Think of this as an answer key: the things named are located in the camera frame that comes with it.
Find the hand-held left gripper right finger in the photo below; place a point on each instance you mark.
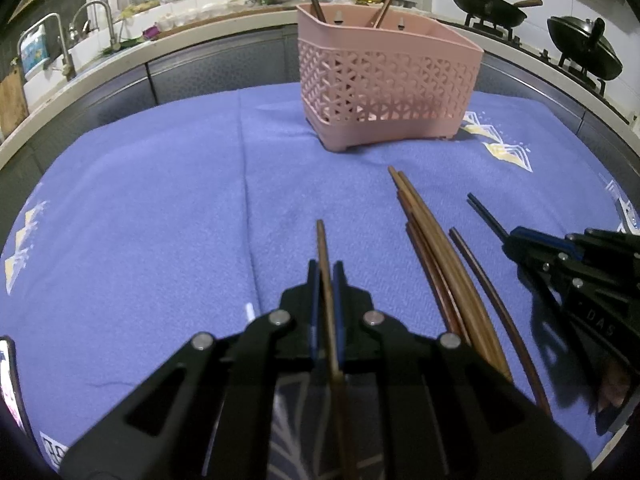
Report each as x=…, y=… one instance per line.
x=340, y=310

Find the smartphone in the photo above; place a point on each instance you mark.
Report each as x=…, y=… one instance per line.
x=11, y=390

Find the kitchen counter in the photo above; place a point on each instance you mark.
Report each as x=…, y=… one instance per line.
x=225, y=27

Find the black wok with lid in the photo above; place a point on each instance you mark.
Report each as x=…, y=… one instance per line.
x=582, y=45

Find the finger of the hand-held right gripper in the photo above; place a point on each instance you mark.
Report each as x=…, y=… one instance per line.
x=530, y=260
x=545, y=239

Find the black chopstick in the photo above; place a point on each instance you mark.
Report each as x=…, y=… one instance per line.
x=487, y=215

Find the steel counter cabinet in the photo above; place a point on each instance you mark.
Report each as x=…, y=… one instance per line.
x=210, y=67

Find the gas stove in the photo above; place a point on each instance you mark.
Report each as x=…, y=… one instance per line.
x=550, y=55

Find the standing wooden cutting board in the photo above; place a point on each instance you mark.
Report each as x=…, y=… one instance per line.
x=11, y=102

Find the blue tablecloth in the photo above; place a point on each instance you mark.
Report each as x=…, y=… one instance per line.
x=150, y=200

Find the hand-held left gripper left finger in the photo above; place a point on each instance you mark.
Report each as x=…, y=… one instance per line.
x=313, y=310

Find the curved steel faucet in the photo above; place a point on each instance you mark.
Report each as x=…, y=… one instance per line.
x=102, y=12

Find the thin dark brown chopstick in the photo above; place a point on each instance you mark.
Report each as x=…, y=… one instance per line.
x=492, y=300

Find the pink plastic utensil basket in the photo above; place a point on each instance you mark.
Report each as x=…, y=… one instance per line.
x=380, y=75

